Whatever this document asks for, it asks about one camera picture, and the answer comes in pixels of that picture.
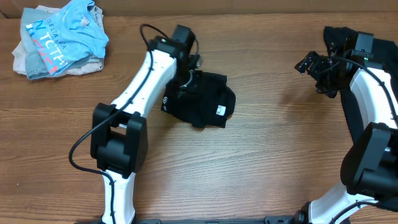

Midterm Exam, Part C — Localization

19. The black t-shirt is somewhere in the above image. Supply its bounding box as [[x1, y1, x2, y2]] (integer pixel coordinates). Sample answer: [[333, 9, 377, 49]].
[[161, 72, 236, 129]]

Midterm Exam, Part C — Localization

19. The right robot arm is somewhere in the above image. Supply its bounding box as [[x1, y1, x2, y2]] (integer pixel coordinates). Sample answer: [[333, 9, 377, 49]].
[[290, 26, 397, 223]]

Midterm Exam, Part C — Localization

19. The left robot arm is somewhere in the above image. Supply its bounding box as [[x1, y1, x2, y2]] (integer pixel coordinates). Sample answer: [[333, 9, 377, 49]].
[[90, 25, 200, 223]]

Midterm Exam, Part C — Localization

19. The black clothes pile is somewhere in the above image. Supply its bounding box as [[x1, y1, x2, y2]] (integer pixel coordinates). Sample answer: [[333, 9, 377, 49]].
[[323, 26, 397, 143]]

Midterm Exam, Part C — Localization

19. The light blue printed t-shirt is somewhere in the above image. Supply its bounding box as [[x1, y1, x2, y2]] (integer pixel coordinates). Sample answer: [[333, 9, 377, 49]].
[[21, 0, 109, 80]]

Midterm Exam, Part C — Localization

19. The grey-blue folded garment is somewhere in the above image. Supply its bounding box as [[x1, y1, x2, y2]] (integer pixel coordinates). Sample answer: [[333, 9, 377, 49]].
[[20, 7, 103, 81]]

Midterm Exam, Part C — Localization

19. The pale pink folded garment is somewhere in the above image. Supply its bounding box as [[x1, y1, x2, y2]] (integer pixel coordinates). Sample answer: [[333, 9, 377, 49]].
[[12, 5, 105, 77]]

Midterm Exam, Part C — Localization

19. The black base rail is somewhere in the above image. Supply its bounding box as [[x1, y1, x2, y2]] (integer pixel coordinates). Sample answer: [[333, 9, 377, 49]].
[[133, 215, 294, 224]]

